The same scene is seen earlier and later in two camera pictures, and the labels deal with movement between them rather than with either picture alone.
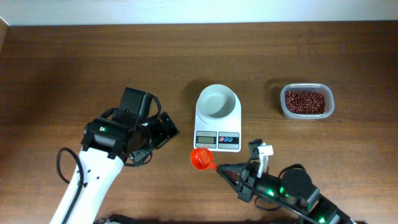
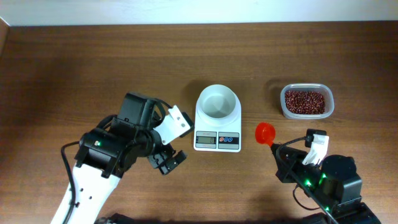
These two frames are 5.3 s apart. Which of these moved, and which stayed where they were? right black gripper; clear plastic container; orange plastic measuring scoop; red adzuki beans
Moved: right black gripper; orange plastic measuring scoop
Stayed: clear plastic container; red adzuki beans
